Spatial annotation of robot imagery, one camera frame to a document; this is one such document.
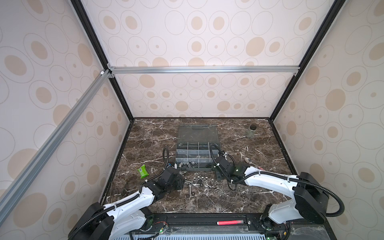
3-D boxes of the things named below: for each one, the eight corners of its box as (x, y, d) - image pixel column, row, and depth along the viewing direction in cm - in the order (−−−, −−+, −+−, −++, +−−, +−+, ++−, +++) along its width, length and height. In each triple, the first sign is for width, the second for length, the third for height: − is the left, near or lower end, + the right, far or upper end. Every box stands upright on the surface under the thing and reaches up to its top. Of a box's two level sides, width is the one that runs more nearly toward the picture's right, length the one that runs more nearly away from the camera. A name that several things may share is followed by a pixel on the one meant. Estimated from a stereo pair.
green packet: (141, 179, 90) (140, 177, 88) (137, 169, 94) (136, 168, 92) (149, 174, 92) (148, 173, 90) (145, 165, 96) (144, 164, 94)
